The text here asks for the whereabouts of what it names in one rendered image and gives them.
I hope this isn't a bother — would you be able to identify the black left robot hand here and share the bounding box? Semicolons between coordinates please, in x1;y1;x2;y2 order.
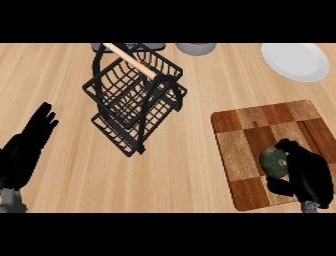
0;102;60;193

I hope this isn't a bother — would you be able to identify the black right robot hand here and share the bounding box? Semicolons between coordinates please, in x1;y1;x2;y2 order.
264;137;334;210

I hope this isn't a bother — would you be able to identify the dark green squash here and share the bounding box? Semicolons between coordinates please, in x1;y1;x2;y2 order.
259;147;290;179

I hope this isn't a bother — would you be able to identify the checkered wooden cutting board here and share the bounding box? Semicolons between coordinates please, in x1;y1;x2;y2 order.
209;99;336;212

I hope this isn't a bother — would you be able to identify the white plate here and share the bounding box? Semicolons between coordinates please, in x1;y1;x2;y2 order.
259;43;330;83

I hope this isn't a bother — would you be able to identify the grey bowl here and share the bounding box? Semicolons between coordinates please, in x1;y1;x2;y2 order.
175;43;218;57

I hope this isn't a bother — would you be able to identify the black tiered wire basket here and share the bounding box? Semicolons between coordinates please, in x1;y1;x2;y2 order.
80;43;188;158

